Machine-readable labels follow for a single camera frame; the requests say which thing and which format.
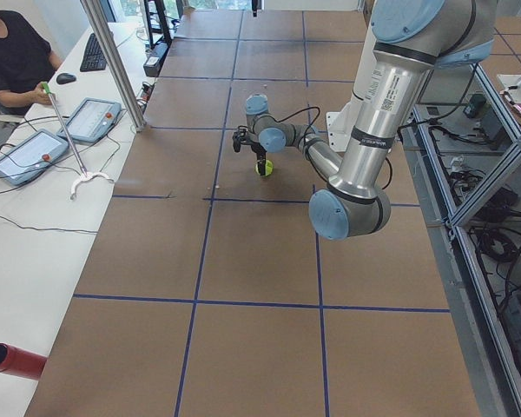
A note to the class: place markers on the aluminium frame post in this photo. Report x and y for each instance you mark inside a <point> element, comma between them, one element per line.
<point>99,24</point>

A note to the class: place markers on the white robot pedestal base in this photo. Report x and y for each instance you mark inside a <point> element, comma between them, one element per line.
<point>339,126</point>

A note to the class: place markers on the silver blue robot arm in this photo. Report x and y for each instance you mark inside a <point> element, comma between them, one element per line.
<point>411,39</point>

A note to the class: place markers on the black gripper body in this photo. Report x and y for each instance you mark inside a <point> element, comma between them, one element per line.
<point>257,150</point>

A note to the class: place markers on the black power box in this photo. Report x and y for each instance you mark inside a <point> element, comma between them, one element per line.
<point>155,60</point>

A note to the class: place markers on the metal reacher grabber stick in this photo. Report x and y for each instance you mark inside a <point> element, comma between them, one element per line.
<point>85,175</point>

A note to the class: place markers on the black computer mouse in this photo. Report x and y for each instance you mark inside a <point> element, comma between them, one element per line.
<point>64,78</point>

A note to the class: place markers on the red cylinder tube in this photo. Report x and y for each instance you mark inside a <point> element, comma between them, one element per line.
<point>21,363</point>

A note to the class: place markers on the black keyboard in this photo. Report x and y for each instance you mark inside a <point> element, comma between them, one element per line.
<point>93,58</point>

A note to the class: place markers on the person in black shirt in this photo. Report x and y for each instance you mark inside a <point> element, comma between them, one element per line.
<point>26,59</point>

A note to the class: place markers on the far teach pendant tablet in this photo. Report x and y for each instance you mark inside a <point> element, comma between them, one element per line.
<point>92,120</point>

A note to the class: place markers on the yellow tennis ball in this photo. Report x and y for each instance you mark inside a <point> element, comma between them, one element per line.
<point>269,167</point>

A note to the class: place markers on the teach pendant tablet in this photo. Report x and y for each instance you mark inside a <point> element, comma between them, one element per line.
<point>32,157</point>
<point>92,120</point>

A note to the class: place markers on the near teach pendant tablet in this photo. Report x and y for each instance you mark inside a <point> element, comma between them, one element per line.
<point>32,157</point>

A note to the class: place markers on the person's hand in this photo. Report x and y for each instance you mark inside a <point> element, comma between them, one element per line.
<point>40,95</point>

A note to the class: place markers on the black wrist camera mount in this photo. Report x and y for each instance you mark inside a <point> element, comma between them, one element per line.
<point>241,137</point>

